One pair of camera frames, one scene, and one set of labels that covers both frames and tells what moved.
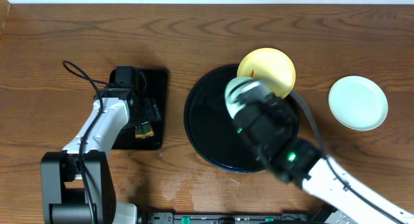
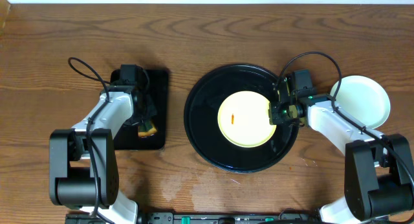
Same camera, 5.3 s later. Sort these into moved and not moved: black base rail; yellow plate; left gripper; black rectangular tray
Moved: yellow plate
Not moved: left gripper; black base rail; black rectangular tray
